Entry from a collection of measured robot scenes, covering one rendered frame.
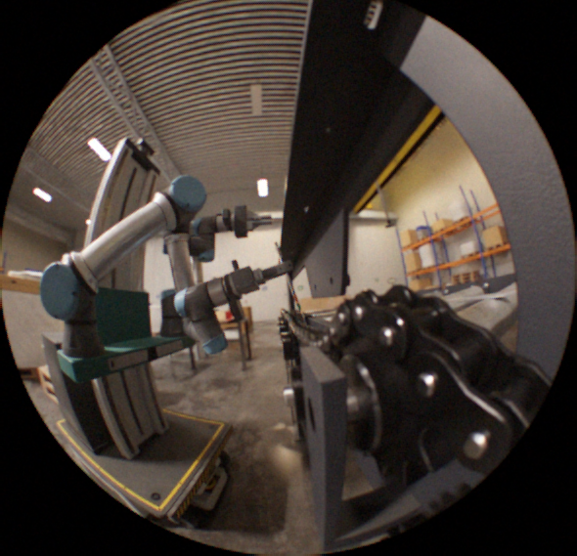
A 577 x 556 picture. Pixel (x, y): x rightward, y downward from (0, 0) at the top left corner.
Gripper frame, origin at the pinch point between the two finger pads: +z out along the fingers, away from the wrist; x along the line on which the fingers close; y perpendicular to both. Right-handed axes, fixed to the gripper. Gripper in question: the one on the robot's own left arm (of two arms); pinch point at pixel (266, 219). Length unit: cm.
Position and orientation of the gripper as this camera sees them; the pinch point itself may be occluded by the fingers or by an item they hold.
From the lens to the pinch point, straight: 78.7
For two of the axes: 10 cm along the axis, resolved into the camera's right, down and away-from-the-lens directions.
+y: -0.7, 1.8, 9.8
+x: 1.0, 9.8, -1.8
